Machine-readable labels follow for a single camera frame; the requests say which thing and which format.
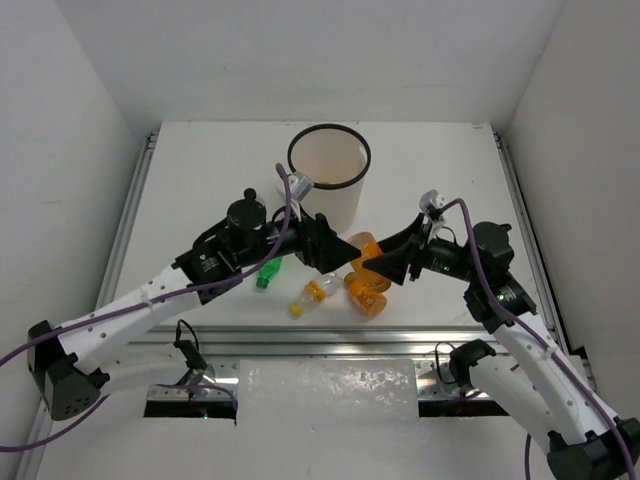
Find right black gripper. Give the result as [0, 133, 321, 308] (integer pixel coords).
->
[364, 211, 481, 283]

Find orange bottle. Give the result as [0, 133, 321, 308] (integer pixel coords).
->
[348, 232, 382, 272]
[344, 272, 387, 318]

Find clear bottle yellow cap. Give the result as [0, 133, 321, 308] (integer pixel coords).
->
[289, 272, 343, 317]

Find small clear bottle black cap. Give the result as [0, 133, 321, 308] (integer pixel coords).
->
[243, 188, 266, 209]

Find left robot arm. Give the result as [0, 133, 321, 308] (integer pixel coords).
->
[27, 199, 359, 421]

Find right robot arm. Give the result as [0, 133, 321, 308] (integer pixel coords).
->
[364, 215, 639, 479]

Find white bin with black rim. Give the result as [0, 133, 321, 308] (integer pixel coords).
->
[287, 123, 372, 233]

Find green plastic bottle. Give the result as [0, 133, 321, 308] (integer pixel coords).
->
[255, 257, 282, 290]

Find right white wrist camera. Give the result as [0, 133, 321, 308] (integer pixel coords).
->
[419, 189, 446, 222]

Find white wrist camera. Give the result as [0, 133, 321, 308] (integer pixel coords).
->
[419, 189, 446, 222]
[288, 171, 314, 202]

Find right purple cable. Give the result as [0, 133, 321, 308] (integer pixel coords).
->
[444, 198, 640, 480]

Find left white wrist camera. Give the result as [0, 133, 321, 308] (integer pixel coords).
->
[288, 171, 314, 202]

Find aluminium front rail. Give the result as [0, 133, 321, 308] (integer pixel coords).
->
[129, 323, 581, 401]

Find right aluminium side rail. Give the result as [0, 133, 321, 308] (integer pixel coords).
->
[493, 131, 589, 363]

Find aluminium side rail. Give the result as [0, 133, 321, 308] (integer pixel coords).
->
[493, 131, 589, 363]
[95, 130, 159, 308]

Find left aluminium side rail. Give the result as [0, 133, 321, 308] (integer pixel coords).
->
[95, 130, 159, 308]

